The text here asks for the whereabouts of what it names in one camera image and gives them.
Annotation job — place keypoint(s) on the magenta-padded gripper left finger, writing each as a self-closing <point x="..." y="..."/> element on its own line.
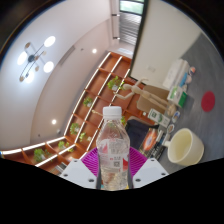
<point x="78" y="171"/>

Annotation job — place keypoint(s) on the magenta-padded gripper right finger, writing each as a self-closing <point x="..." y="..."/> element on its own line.
<point x="148" y="171"/>

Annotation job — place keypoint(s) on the clear plastic water bottle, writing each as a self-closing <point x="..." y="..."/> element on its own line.
<point x="112" y="150"/>

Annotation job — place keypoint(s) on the stack of dark books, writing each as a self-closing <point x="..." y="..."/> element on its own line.
<point x="150" y="140"/>

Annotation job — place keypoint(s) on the chair with dark jacket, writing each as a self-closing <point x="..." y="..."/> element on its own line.
<point x="136" y="131"/>

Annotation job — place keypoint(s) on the cream plastic mug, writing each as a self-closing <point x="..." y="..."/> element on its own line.
<point x="185" y="150"/>

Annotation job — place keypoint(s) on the green and white carton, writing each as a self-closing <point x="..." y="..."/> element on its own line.
<point x="159" y="117"/>

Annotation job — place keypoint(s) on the round recessed ceiling light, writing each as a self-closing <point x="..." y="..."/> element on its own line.
<point x="54" y="121"/>
<point x="94" y="50"/>

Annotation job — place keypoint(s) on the wooden artist mannequin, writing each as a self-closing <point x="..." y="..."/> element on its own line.
<point x="146" y="93"/>

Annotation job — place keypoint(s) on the small green white box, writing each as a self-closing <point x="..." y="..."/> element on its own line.
<point x="178" y="96"/>

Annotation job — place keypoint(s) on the orange wooden shelf unit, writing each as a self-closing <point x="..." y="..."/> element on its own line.
<point x="100" y="86"/>

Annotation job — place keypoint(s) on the flat round red coaster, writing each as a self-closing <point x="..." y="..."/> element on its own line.
<point x="208" y="101"/>

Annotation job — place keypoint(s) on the stack of white boxes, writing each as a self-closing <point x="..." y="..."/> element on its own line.
<point x="176" y="73"/>

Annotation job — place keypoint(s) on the ceiling air vent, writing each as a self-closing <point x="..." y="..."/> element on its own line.
<point x="66" y="55"/>

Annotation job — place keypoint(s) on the branched globe ceiling lamp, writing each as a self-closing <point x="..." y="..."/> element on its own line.
<point x="31" y="58"/>

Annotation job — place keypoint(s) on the grey window curtain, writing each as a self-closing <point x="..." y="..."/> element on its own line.
<point x="128" y="28"/>

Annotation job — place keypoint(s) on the black framed window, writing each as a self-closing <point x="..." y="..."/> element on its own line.
<point x="131" y="6"/>

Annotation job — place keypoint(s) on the white wall socket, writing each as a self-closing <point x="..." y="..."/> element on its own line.
<point x="151" y="68"/>

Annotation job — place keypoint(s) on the black ceiling track rail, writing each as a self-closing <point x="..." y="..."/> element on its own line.
<point x="115" y="15"/>

